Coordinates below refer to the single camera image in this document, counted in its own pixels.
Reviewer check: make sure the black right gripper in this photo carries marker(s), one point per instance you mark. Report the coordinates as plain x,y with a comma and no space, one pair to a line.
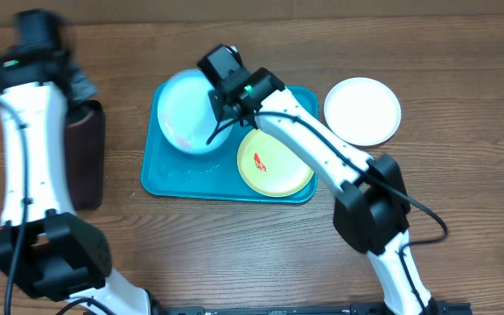
216,105

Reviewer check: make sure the black water tray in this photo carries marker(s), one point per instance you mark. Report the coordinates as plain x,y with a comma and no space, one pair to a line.
84,148

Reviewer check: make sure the yellow plate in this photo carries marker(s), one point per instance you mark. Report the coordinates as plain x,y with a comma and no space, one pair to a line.
269,167

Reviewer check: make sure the light blue plate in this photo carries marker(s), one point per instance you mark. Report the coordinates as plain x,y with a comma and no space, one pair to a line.
185,114

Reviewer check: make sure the pink plate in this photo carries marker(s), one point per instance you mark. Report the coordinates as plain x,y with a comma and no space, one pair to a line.
362,111

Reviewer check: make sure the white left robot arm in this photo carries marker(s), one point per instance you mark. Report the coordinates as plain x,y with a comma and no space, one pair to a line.
46,250

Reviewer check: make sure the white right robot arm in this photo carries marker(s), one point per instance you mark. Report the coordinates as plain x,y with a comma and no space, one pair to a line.
371,202

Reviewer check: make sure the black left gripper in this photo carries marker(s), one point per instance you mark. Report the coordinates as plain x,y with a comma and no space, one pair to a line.
86,90

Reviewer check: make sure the teal plastic tray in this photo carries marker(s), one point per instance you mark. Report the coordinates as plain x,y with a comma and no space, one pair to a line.
167,171

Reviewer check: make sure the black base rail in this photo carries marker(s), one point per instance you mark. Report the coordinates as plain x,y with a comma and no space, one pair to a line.
440,308

